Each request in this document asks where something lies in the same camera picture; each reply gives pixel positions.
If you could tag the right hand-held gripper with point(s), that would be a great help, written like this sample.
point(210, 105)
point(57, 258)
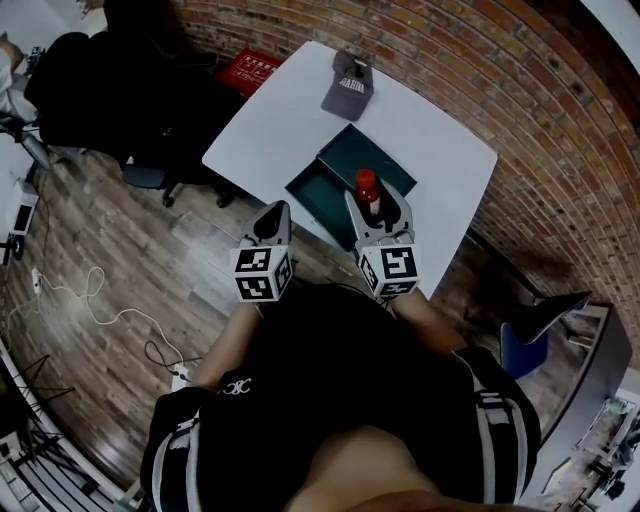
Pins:
point(395, 265)

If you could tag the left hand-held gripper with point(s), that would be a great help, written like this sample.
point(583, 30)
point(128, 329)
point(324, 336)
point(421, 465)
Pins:
point(260, 272)

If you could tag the red capped bottle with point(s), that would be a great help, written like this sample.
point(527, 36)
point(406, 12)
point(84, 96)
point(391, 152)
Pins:
point(366, 182)

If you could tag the dark green box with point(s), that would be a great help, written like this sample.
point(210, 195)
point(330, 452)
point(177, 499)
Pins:
point(320, 200)

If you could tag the person's left forearm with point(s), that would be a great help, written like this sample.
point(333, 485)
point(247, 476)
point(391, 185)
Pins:
point(227, 340)

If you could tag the person's right forearm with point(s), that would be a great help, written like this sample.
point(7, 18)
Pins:
point(430, 325)

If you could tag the red plastic crate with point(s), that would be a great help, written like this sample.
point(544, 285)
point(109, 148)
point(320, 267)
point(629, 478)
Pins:
point(247, 70)

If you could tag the white box appliance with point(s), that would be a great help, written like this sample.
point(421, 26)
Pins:
point(22, 212)

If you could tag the white table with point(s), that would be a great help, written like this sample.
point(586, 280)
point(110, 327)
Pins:
point(270, 135)

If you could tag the grey baseball cap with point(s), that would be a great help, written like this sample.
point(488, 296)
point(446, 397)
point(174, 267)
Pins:
point(347, 90)

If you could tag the black office chair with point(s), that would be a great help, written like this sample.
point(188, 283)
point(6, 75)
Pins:
point(185, 125)
point(70, 90)

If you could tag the person's torso in black shirt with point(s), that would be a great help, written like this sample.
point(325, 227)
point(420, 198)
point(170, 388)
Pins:
point(340, 380)

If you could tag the blue and black chair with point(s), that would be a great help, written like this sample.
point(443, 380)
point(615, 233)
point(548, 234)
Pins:
point(525, 350)

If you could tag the small white power strip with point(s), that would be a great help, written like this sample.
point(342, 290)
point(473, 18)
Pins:
point(36, 280)

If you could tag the dark grey desk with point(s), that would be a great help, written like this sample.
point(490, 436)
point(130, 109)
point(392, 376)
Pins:
point(600, 360)

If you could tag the black tripod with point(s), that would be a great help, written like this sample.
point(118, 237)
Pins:
point(47, 387)

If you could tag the grey lab equipment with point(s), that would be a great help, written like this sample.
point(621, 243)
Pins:
point(615, 440)

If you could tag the white metal rack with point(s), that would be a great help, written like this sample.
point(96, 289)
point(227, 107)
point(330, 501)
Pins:
point(35, 480)

